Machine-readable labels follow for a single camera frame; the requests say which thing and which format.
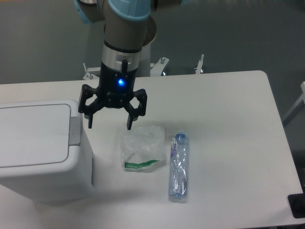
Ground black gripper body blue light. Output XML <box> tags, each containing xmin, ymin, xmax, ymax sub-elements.
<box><xmin>96</xmin><ymin>61</ymin><xmax>138</xmax><ymax>110</ymax></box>

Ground white furniture leg at right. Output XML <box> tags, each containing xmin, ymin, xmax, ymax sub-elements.
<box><xmin>282</xmin><ymin>82</ymin><xmax>305</xmax><ymax>128</ymax></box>

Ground crushed clear plastic bottle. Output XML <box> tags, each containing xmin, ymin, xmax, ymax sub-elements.
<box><xmin>168</xmin><ymin>132</ymin><xmax>190</xmax><ymax>203</ymax></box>

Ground white plastic trash can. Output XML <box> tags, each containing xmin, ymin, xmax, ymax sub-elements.
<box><xmin>0</xmin><ymin>99</ymin><xmax>94</xmax><ymax>202</ymax></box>

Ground crumpled white plastic bag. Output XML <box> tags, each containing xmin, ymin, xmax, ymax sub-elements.
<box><xmin>120</xmin><ymin>125</ymin><xmax>167</xmax><ymax>173</ymax></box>

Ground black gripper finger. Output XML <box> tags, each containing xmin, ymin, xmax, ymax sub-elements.
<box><xmin>78</xmin><ymin>84</ymin><xmax>106</xmax><ymax>128</ymax></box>
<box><xmin>124</xmin><ymin>89</ymin><xmax>147</xmax><ymax>130</ymax></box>

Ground black clamp at table corner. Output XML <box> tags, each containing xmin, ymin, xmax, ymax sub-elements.
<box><xmin>288</xmin><ymin>193</ymin><xmax>305</xmax><ymax>219</ymax></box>

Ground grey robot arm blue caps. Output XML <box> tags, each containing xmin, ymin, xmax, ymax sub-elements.
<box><xmin>74</xmin><ymin>0</ymin><xmax>188</xmax><ymax>130</ymax></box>

